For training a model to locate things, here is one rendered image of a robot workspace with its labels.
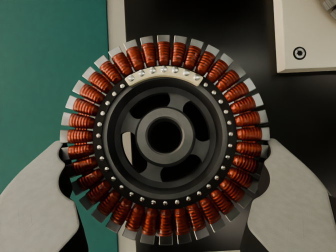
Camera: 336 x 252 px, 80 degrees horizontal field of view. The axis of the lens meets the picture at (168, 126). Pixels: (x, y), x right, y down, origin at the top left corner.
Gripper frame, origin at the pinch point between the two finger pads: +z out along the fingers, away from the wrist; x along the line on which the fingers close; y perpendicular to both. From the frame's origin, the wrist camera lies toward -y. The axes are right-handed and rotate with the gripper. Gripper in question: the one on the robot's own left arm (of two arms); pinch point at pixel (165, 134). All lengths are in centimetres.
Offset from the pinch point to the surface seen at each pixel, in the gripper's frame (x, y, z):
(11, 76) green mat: -14.2, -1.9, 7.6
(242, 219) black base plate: 6.3, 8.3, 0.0
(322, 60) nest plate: 12.2, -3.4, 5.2
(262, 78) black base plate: 8.0, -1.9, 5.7
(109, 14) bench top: -5.2, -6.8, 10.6
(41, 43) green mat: -11.4, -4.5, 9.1
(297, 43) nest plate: 10.2, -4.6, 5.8
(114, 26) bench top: -4.7, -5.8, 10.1
